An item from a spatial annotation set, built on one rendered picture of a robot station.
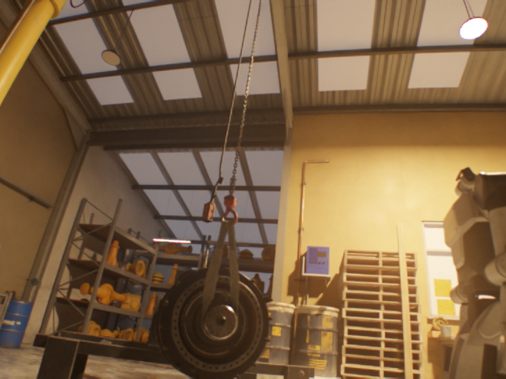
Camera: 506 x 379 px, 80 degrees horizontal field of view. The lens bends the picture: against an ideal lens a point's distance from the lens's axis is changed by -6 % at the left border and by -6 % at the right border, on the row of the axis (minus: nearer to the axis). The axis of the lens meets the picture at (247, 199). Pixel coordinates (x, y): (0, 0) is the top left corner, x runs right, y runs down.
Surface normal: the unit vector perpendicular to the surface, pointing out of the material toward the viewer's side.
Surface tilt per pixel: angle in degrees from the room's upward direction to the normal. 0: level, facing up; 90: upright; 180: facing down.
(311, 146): 90
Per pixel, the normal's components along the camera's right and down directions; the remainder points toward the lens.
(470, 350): -0.36, 0.00
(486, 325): -0.30, -0.42
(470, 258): -0.90, -0.15
